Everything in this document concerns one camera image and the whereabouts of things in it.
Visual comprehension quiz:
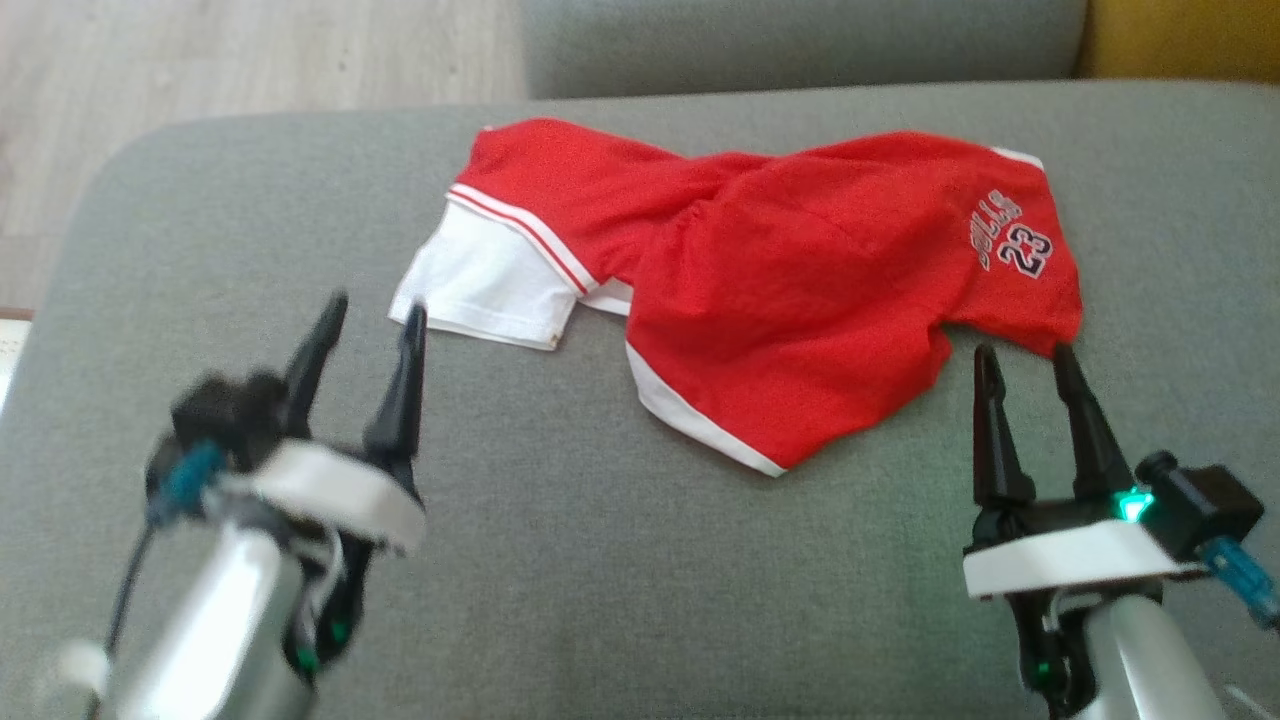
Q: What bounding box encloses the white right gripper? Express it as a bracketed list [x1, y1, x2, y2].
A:
[962, 342, 1207, 600]

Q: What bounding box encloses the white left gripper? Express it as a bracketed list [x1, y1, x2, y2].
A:
[215, 290, 429, 557]

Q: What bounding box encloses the red shorts white trim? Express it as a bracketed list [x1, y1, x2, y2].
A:
[625, 130, 1086, 478]

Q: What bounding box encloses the grey sofa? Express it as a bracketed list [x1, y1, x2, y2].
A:
[0, 80, 1280, 720]

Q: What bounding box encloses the yellow cushion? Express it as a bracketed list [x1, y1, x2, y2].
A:
[1075, 0, 1280, 84]

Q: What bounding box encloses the grey sofa back cushion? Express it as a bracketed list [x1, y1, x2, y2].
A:
[520, 0, 1091, 100]

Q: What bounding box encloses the white cable tag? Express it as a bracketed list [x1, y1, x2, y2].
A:
[58, 642, 109, 693]

